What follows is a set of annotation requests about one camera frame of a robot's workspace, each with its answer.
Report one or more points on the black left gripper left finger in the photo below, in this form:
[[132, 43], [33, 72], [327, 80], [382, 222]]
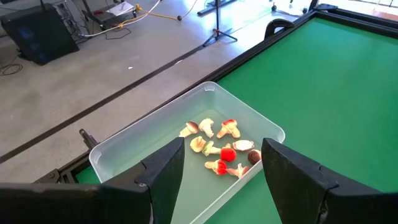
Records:
[[93, 205]]

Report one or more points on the clear plastic bin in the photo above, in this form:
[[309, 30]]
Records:
[[155, 130]]

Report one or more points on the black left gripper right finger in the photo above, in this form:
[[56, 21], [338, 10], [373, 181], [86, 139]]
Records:
[[311, 202]]

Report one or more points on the black floor stand bar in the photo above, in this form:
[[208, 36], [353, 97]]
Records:
[[214, 7]]

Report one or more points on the white paper sheet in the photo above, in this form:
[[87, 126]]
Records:
[[119, 8]]

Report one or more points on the black metal table frame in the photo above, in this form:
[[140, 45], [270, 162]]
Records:
[[357, 21]]

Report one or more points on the black caster wheel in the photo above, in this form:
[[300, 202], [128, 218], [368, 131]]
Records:
[[305, 10], [273, 7]]

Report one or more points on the black equipment case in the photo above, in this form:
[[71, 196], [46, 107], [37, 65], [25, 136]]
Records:
[[40, 34]]

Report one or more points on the black low shelf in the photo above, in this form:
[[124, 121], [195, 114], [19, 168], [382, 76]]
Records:
[[102, 17]]

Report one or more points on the black tripod stand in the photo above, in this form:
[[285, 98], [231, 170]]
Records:
[[217, 18]]

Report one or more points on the brown-capped toy mushroom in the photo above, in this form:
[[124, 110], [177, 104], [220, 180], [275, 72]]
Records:
[[189, 128], [254, 156]]

